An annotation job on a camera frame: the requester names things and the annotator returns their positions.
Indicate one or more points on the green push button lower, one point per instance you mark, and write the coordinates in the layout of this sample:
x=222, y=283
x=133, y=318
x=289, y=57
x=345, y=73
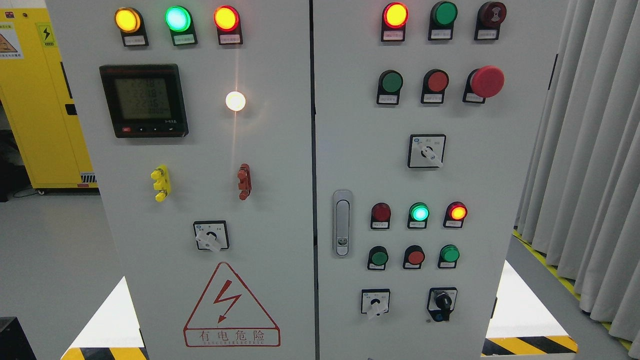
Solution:
x=377, y=258

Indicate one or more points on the green start push button upper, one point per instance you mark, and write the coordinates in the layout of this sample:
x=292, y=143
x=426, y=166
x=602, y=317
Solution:
x=390, y=83

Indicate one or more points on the red push button lower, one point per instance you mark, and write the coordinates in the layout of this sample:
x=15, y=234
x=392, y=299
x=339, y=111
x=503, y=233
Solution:
x=414, y=256

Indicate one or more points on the red stop push button upper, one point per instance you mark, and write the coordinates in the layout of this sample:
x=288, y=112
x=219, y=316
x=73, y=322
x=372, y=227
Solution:
x=435, y=82

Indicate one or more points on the red emergency stop mushroom button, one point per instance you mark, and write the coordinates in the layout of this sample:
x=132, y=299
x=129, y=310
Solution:
x=483, y=83

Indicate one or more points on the grey electrical control cabinet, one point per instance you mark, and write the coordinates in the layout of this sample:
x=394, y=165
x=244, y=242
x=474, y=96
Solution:
x=311, y=126

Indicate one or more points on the dark red unlit indicator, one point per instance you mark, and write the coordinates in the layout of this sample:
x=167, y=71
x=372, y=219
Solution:
x=380, y=216

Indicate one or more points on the red test terminal block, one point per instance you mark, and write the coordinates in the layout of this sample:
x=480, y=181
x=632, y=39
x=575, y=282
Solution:
x=244, y=181

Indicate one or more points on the green lit indicator lower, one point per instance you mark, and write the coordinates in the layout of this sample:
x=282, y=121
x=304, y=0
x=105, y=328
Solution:
x=417, y=216

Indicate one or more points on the white lit indicator light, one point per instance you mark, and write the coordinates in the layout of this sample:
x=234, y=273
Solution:
x=235, y=101

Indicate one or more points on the red lit indicator lower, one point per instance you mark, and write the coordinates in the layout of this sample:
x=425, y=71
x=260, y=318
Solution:
x=455, y=215

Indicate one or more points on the red lit indicator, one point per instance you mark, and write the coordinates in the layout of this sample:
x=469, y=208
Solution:
x=393, y=22
x=455, y=215

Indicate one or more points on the green indicator light lower right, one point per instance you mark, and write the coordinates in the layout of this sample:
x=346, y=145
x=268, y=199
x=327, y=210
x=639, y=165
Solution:
x=448, y=257

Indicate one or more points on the green indicator light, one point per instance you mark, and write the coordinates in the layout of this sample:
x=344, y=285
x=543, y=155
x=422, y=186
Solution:
x=181, y=26
x=448, y=257

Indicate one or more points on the yellow test terminal block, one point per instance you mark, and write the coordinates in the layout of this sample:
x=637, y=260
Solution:
x=161, y=184

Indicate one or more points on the red electrical hazard warning sticker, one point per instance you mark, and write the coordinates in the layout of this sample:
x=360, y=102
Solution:
x=227, y=314

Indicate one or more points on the red lit indicator top right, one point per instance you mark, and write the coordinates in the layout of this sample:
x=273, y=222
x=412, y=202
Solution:
x=393, y=22

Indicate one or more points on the red indicator light top left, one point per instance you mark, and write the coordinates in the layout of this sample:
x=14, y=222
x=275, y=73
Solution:
x=228, y=25

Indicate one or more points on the black digital power meter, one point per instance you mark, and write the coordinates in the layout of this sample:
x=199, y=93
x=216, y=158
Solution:
x=145, y=100

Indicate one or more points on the green unlit indicator top right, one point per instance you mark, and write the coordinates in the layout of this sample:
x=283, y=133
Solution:
x=441, y=21

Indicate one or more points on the green indicator light top left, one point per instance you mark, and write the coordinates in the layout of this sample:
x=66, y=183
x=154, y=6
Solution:
x=181, y=26

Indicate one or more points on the dark red buzzer alarm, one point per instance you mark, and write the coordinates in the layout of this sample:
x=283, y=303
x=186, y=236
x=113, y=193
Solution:
x=490, y=17

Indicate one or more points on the yellow indicator light top left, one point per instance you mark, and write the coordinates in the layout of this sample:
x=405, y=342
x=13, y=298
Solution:
x=131, y=26

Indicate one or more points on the grey curtain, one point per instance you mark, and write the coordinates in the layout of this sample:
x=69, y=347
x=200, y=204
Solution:
x=581, y=201

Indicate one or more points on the yellow safety storage cabinet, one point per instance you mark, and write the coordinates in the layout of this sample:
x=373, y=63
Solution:
x=37, y=99

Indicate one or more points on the black box bottom left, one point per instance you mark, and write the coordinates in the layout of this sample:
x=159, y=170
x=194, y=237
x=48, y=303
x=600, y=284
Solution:
x=13, y=341

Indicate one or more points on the silver cabinet door handle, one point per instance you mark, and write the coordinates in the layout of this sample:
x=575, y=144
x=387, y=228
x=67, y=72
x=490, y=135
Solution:
x=342, y=210

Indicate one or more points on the white rotary selector switch upper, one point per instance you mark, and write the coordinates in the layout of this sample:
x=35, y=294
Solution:
x=426, y=151

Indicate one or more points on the white rotary selector switch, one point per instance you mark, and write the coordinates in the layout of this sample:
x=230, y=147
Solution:
x=426, y=151
x=375, y=302
x=211, y=235

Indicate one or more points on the white rotary selector switch left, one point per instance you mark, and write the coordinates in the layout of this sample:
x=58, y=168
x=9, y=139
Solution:
x=211, y=235

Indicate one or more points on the white rotary selector switch lower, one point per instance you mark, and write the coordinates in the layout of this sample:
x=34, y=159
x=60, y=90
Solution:
x=375, y=302

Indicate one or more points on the black key selector switch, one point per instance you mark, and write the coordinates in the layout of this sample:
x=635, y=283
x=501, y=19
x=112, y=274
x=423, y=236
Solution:
x=441, y=303

